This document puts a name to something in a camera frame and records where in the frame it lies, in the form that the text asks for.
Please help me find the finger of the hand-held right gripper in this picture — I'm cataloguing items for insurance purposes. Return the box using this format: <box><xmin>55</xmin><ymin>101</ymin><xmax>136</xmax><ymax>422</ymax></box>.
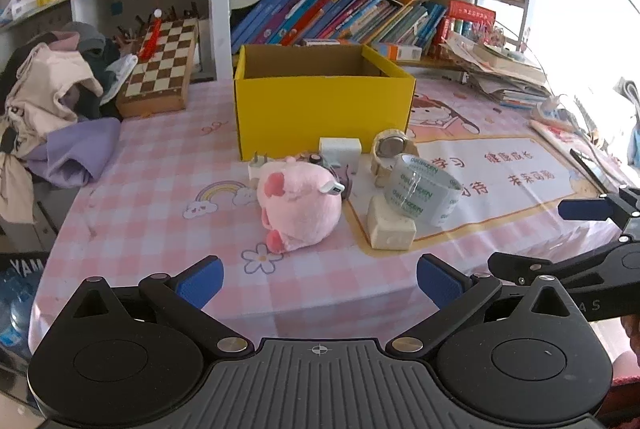
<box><xmin>487</xmin><ymin>236</ymin><xmax>640</xmax><ymax>288</ymax></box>
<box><xmin>557</xmin><ymin>186</ymin><xmax>640</xmax><ymax>242</ymax></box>

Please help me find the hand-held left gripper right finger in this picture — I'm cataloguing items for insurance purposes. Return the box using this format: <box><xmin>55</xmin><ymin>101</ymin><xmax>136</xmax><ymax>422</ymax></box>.
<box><xmin>385</xmin><ymin>253</ymin><xmax>581</xmax><ymax>358</ymax></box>

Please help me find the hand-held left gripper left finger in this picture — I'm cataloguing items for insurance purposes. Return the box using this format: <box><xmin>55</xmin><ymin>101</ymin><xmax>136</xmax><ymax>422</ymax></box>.
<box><xmin>65</xmin><ymin>255</ymin><xmax>256</xmax><ymax>358</ymax></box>

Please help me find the cream rectangular eraser block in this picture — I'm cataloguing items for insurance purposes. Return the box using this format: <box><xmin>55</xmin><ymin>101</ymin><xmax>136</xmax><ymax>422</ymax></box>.
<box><xmin>366</xmin><ymin>198</ymin><xmax>417</xmax><ymax>251</ymax></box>

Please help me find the clear tape roll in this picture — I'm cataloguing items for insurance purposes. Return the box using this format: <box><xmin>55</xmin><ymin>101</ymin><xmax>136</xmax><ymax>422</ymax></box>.
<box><xmin>384</xmin><ymin>153</ymin><xmax>465</xmax><ymax>227</ymax></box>

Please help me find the pink plush pig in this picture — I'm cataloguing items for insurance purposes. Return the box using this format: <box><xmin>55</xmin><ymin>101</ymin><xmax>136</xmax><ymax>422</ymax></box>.
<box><xmin>256</xmin><ymin>156</ymin><xmax>348</xmax><ymax>255</ymax></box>

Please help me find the beige wristwatch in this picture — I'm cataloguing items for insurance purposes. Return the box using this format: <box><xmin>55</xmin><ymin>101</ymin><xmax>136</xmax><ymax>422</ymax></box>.
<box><xmin>370</xmin><ymin>128</ymin><xmax>418</xmax><ymax>190</ymax></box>

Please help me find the yellow cardboard box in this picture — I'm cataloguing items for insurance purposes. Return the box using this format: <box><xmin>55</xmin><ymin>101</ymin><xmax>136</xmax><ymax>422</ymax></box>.
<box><xmin>233</xmin><ymin>43</ymin><xmax>417</xmax><ymax>161</ymax></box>

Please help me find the pink checkered desktop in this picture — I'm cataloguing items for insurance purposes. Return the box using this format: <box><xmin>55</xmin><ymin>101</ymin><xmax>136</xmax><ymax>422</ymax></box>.
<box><xmin>27</xmin><ymin>76</ymin><xmax>640</xmax><ymax>360</ymax></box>

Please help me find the white printed desk mat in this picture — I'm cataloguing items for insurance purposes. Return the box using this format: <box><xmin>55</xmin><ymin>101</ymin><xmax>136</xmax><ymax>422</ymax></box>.
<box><xmin>345</xmin><ymin>92</ymin><xmax>628</xmax><ymax>257</ymax></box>

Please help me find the white power strip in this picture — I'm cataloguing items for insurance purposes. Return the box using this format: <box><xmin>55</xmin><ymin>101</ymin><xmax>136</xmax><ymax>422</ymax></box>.
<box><xmin>530</xmin><ymin>94</ymin><xmax>576</xmax><ymax>126</ymax></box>

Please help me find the white plug charger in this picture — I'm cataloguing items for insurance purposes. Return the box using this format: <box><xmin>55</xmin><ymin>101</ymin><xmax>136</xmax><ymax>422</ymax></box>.
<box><xmin>248</xmin><ymin>152</ymin><xmax>273</xmax><ymax>184</ymax></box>

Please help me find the stack of papers and books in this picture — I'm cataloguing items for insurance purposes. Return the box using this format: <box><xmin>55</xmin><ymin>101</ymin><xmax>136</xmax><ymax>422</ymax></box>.
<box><xmin>442</xmin><ymin>29</ymin><xmax>551</xmax><ymax>110</ymax></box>

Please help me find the grey purple toy car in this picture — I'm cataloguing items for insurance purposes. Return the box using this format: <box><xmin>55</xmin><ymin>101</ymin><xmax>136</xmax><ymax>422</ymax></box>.
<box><xmin>306</xmin><ymin>150</ymin><xmax>357</xmax><ymax>200</ymax></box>

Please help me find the white square power adapter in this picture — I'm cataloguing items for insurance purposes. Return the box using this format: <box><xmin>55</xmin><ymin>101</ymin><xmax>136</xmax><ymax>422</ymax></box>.
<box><xmin>318</xmin><ymin>137</ymin><xmax>363</xmax><ymax>175</ymax></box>

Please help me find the purple garment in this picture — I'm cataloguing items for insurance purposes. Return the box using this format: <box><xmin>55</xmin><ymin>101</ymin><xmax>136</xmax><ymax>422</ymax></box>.
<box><xmin>27</xmin><ymin>116</ymin><xmax>122</xmax><ymax>189</ymax></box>

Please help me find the water bottles pack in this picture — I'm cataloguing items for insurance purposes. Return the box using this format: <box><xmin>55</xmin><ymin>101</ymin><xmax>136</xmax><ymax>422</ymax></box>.
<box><xmin>0</xmin><ymin>266</ymin><xmax>40</xmax><ymax>360</ymax></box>

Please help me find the white plastic bag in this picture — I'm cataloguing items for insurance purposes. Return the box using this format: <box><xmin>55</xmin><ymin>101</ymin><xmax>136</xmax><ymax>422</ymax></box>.
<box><xmin>100</xmin><ymin>55</ymin><xmax>138</xmax><ymax>105</ymax></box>

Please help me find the wooden chessboard box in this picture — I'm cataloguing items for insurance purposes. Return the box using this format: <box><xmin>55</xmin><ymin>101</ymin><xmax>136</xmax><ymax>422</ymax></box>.
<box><xmin>116</xmin><ymin>16</ymin><xmax>199</xmax><ymax>119</ymax></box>

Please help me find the red book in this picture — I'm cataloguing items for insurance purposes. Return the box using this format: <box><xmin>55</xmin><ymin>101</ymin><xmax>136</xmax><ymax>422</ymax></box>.
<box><xmin>432</xmin><ymin>0</ymin><xmax>497</xmax><ymax>47</ymax></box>

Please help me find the orange white small box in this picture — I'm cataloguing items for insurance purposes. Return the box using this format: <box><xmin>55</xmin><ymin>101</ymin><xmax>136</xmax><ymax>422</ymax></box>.
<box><xmin>372</xmin><ymin>42</ymin><xmax>423</xmax><ymax>61</ymax></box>

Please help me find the pile of clothes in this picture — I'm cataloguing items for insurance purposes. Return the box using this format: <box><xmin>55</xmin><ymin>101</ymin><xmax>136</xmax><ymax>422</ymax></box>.
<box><xmin>0</xmin><ymin>44</ymin><xmax>103</xmax><ymax>225</ymax></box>

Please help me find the red tassel ornament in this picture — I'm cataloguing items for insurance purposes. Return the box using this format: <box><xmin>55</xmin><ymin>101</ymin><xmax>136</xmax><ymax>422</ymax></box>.
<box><xmin>139</xmin><ymin>8</ymin><xmax>163</xmax><ymax>60</ymax></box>

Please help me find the dark garments pile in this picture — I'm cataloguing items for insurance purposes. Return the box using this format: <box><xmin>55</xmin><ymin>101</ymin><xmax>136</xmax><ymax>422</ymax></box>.
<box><xmin>55</xmin><ymin>22</ymin><xmax>132</xmax><ymax>120</ymax></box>

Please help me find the row of colourful books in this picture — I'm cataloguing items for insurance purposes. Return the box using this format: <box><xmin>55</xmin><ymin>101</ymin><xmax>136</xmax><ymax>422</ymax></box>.
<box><xmin>231</xmin><ymin>0</ymin><xmax>448</xmax><ymax>47</ymax></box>

